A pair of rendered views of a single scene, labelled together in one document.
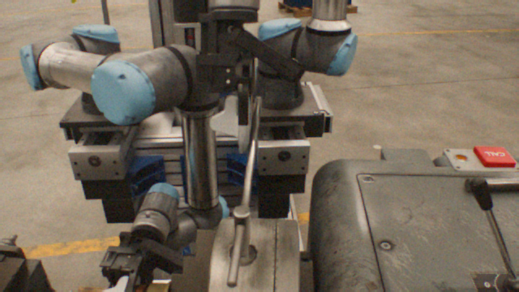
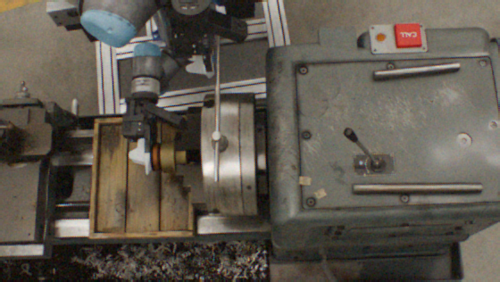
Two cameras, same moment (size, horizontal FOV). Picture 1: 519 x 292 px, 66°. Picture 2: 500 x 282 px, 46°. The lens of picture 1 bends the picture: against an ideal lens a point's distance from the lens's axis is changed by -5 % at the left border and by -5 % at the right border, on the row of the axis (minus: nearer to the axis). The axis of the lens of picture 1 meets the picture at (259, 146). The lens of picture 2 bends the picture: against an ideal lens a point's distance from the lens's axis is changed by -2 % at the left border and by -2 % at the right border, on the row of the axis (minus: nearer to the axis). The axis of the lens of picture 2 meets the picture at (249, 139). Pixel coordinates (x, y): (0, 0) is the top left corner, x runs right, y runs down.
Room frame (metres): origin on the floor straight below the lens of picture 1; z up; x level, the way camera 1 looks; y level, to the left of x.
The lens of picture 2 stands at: (0.01, -0.08, 2.54)
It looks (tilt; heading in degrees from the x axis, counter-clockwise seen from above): 72 degrees down; 5
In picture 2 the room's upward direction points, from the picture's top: 10 degrees counter-clockwise
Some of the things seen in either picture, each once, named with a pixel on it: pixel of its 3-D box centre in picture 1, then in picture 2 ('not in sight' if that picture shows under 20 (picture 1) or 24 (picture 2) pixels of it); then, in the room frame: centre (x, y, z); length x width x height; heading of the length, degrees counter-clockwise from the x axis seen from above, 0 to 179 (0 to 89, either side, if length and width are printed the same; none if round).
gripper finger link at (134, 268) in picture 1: (135, 276); (148, 137); (0.51, 0.22, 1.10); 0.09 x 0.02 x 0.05; 177
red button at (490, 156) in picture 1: (493, 158); (407, 36); (0.65, -0.44, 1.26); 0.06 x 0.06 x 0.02; 87
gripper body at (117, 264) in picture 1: (134, 259); (141, 119); (0.57, 0.24, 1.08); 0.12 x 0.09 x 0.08; 177
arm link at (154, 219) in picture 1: (149, 230); (145, 90); (0.65, 0.23, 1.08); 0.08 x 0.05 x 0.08; 87
